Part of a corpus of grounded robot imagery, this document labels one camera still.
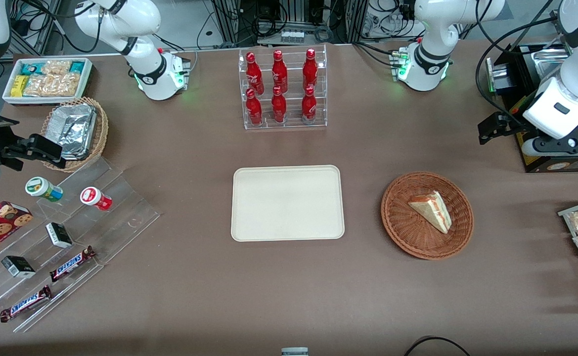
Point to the black appliance box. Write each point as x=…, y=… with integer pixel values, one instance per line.
x=541, y=165

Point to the small black box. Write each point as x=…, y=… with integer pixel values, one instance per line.
x=59, y=235
x=18, y=267

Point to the green lid yogurt cup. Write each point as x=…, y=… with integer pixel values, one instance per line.
x=41, y=188

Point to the brown round wicker basket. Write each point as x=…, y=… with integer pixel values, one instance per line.
x=407, y=232

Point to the yellow snack packet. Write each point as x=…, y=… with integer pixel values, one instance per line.
x=19, y=86

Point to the teal snack packet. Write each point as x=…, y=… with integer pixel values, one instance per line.
x=32, y=68
x=77, y=66

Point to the cream plastic tray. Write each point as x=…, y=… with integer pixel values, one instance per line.
x=288, y=202

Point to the light tan wicker basket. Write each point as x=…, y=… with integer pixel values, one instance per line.
x=102, y=131

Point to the clear acrylic step riser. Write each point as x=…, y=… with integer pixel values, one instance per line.
x=2, y=291
x=125, y=207

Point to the red lid yogurt cup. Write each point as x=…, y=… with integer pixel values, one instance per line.
x=93, y=197

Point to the red aluminium bottle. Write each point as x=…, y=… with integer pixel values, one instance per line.
x=309, y=105
x=253, y=109
x=279, y=106
x=310, y=69
x=253, y=71
x=279, y=71

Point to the white power strip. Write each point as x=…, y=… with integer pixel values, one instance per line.
x=292, y=35

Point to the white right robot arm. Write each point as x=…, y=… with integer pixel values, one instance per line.
x=145, y=29

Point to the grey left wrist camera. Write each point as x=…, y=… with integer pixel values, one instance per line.
x=565, y=146

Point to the small grey device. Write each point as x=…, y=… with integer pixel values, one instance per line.
x=294, y=351

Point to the triangular sandwich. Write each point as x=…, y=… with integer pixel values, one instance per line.
x=432, y=210

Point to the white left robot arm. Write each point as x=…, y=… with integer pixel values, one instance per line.
x=432, y=29

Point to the clear acrylic bottle rack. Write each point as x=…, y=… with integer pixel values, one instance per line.
x=293, y=121

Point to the brown Snickers bar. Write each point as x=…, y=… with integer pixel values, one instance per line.
x=25, y=303
x=71, y=264

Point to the small clear cracker bag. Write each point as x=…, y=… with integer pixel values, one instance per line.
x=56, y=67

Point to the white plastic snack bin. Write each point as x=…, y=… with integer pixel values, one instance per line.
x=88, y=79

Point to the large clear cracker bag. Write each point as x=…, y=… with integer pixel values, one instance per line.
x=54, y=85

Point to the silver foil container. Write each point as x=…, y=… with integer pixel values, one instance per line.
x=73, y=128

